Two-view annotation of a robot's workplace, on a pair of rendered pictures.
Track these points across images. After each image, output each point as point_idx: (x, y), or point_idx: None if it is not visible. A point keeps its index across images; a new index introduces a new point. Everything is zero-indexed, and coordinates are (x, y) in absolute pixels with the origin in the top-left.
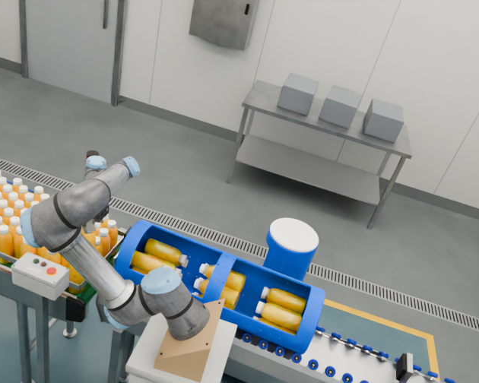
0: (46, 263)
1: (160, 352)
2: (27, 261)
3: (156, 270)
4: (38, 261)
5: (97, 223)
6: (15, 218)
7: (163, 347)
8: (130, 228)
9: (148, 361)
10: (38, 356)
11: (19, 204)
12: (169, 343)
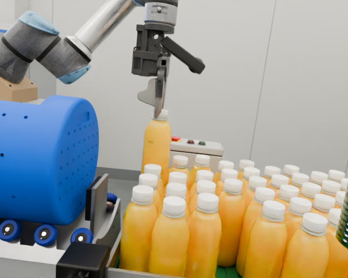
0: (188, 143)
1: (32, 83)
2: (210, 144)
3: (45, 21)
4: (198, 143)
5: (172, 184)
6: (301, 175)
7: (29, 84)
8: (97, 262)
9: (41, 100)
10: None
11: (341, 192)
12: (24, 81)
